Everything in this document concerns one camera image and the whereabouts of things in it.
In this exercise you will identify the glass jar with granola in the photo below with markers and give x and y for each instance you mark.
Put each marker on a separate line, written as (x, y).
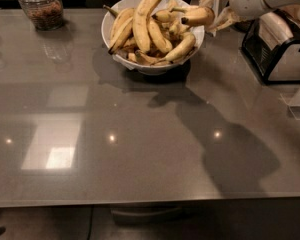
(44, 14)

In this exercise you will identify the small yellow banana centre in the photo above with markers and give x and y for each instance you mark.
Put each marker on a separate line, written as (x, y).
(163, 44)

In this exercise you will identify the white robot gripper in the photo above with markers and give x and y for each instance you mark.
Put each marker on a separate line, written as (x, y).
(246, 1)

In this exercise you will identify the white ceramic bowl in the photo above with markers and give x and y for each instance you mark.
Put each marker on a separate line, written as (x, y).
(126, 55)

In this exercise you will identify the long yellow banana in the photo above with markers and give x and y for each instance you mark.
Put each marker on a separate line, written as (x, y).
(140, 19)

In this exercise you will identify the glass jar right background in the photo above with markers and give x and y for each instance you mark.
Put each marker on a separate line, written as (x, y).
(243, 26)

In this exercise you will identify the yellow banana bottom front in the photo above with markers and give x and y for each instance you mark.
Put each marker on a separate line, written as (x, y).
(144, 59)

